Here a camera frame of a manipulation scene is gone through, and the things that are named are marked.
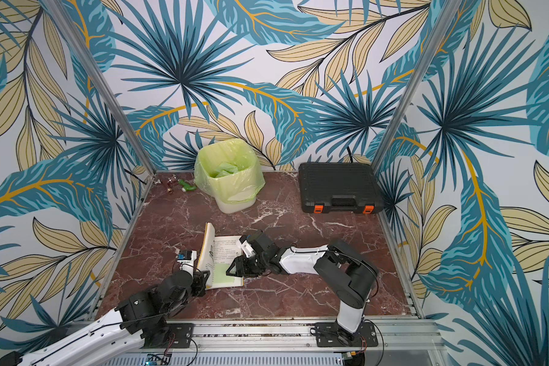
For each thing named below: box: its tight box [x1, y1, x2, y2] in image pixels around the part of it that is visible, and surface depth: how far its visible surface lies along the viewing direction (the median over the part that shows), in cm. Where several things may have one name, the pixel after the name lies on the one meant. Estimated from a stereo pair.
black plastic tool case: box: [298, 161, 385, 214], surface depth 105 cm
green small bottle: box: [178, 179, 197, 193], surface depth 113 cm
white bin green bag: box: [193, 138, 267, 215], surface depth 94 cm
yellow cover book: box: [196, 221, 244, 290], surface depth 88 cm
